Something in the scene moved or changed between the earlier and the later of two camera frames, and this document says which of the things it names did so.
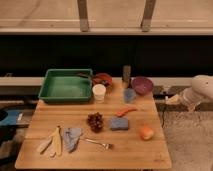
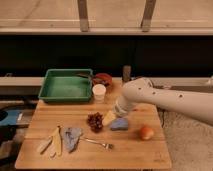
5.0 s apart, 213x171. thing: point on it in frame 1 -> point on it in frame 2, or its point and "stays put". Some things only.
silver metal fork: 104,145 stays put
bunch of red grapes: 96,121 stays put
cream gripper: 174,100 -> 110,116
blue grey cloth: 71,137 stays put
